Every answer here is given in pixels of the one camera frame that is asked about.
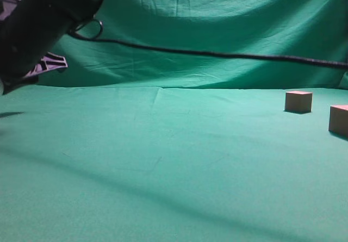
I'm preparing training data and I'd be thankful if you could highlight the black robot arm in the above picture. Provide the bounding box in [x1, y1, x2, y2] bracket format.
[1, 0, 104, 95]

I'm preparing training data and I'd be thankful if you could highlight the far wooden cube block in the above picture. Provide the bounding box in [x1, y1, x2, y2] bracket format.
[284, 91, 313, 114]

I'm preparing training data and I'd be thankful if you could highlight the wooden cube block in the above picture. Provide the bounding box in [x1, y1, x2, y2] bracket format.
[284, 91, 313, 114]
[328, 105, 347, 138]

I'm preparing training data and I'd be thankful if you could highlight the near wooden cube block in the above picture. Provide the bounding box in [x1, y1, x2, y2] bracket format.
[328, 105, 347, 138]

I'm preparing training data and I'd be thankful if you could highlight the green table cloth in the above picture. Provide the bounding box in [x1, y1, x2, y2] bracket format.
[1, 86, 347, 241]

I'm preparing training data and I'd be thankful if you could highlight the green backdrop cloth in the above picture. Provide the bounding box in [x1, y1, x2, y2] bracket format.
[40, 0, 347, 89]

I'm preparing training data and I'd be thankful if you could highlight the black cable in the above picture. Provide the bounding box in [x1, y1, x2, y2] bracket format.
[67, 18, 348, 70]

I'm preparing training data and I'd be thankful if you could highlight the black white patterned bracket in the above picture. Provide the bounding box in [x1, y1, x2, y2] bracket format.
[23, 52, 68, 78]

